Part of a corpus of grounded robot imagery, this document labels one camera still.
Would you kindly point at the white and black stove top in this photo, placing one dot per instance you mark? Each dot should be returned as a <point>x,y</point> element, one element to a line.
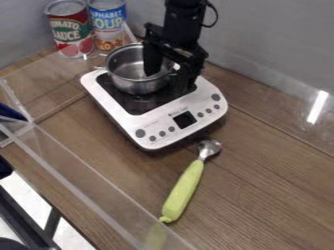
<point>156,120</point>

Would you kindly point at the silver metal pot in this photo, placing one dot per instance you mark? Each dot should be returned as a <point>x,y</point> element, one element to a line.
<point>124,69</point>

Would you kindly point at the tomato sauce can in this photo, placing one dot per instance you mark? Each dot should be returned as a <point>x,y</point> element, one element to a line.
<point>69,26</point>

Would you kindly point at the black table frame leg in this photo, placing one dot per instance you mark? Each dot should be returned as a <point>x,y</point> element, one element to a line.
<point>34,237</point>

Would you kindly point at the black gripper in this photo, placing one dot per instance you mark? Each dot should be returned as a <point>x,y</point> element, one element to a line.
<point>173,41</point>

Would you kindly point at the alphabet soup can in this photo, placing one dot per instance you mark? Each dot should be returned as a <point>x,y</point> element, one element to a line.
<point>108,15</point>

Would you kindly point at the green handled ice cream scoop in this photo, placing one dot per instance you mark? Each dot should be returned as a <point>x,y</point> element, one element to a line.
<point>183,190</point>

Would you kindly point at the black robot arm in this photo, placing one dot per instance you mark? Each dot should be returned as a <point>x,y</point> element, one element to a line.
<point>192,4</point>

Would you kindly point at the clear acrylic barrier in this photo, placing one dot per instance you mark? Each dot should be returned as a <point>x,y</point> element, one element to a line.
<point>119,181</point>

